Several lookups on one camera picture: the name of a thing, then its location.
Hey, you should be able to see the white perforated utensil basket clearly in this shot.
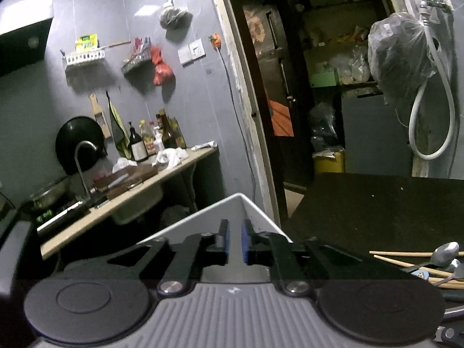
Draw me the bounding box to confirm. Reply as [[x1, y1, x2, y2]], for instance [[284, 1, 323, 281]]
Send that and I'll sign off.
[[137, 192, 293, 284]]

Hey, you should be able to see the large steel spoon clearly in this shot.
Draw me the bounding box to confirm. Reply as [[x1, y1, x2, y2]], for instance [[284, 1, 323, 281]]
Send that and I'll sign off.
[[403, 241, 460, 273]]

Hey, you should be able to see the blue handled small spoon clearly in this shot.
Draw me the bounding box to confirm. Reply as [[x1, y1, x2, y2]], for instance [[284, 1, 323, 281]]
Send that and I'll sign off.
[[411, 269, 429, 281]]

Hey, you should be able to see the wooden kitchen counter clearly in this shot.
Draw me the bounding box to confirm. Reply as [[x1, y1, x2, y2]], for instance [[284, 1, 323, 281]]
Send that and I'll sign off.
[[41, 148, 218, 259]]

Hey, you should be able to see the white cloth on counter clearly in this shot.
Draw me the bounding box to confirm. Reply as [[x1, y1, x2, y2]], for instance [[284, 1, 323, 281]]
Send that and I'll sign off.
[[155, 148, 189, 170]]

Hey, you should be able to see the yellow bin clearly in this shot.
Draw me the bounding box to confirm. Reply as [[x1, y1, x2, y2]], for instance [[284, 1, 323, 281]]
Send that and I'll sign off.
[[313, 150, 345, 174]]

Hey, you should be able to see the wooden cutting board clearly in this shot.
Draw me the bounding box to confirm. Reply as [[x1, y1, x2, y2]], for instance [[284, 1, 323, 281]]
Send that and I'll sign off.
[[94, 164, 158, 200]]

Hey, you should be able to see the dark glass bottle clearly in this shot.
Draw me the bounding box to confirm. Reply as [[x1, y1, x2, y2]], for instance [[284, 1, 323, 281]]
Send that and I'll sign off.
[[129, 122, 149, 163]]

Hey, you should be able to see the plain wooden chopstick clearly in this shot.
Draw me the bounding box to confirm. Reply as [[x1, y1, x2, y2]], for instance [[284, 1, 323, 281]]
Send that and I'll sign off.
[[374, 255, 452, 277], [369, 251, 464, 258]]

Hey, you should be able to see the green hanging cloth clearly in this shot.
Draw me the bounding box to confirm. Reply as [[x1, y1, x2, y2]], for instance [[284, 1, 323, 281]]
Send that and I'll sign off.
[[105, 91, 132, 160]]

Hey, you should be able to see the steel sink faucet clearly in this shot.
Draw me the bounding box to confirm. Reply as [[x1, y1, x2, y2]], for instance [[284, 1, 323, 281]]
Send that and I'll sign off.
[[74, 141, 97, 199]]

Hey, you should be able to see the black wok pan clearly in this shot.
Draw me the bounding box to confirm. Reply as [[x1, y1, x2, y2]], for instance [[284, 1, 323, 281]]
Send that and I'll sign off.
[[55, 116, 107, 175]]

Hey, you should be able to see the green box on shelf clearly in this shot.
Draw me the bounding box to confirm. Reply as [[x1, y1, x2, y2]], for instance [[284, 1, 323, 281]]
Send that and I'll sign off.
[[310, 70, 338, 88]]

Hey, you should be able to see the steel fork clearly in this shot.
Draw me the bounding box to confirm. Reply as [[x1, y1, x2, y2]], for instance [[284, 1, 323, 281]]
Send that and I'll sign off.
[[429, 262, 463, 287]]

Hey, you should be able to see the bagged item hung high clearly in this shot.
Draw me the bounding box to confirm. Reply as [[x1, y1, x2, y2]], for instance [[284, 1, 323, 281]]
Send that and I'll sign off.
[[159, 0, 192, 30]]

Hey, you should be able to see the grey plastic bag on tap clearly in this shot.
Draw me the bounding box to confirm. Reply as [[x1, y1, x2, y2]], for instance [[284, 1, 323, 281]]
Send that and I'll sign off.
[[368, 12, 436, 109]]

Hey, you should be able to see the black range hood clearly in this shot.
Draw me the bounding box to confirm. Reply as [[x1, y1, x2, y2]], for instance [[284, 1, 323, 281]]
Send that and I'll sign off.
[[1, 0, 54, 76]]

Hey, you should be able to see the wooden wall grater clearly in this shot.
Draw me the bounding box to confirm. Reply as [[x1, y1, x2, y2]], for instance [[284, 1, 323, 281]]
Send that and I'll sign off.
[[89, 93, 111, 139]]

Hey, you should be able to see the red plastic bag on wall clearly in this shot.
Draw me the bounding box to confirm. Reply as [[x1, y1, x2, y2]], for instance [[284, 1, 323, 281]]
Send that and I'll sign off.
[[150, 46, 174, 86]]

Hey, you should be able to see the white wall switch plate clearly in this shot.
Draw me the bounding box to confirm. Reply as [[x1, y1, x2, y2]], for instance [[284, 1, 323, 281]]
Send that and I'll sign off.
[[178, 39, 206, 66]]

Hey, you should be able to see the orange wall plug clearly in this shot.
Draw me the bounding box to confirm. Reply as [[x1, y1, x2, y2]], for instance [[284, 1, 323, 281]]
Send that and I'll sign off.
[[209, 33, 222, 50]]

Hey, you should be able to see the white wall rack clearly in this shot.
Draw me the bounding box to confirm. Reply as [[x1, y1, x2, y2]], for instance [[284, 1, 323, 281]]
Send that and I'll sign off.
[[62, 49, 105, 71]]

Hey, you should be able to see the white flexible hose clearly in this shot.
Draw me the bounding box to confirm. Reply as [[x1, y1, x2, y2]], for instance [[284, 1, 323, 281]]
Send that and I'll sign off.
[[408, 6, 457, 161]]

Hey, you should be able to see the metal wall tap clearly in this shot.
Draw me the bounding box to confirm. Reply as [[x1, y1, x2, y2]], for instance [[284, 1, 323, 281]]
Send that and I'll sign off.
[[420, 0, 454, 13]]

